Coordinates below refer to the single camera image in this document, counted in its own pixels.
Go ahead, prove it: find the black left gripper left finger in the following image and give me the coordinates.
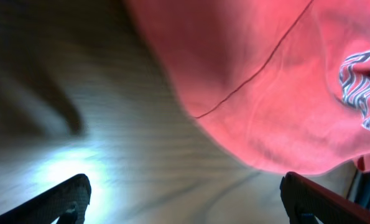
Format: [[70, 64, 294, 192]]
[[0, 174, 91, 224]]

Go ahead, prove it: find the red orange t-shirt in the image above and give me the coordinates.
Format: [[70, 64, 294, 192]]
[[125, 0, 370, 175]]

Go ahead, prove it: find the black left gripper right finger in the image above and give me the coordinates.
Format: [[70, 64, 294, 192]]
[[280, 172, 370, 224]]

